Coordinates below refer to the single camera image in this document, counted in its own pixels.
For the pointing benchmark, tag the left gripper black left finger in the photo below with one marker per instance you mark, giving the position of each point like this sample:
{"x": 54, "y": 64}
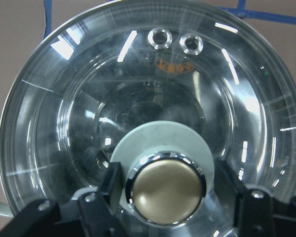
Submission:
{"x": 89, "y": 213}

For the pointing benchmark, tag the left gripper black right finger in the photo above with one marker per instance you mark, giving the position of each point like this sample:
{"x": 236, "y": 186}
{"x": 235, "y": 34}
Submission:
{"x": 254, "y": 212}

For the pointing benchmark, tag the glass lid with gold knob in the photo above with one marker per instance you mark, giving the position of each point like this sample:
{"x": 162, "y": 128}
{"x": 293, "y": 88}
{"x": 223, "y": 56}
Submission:
{"x": 164, "y": 87}

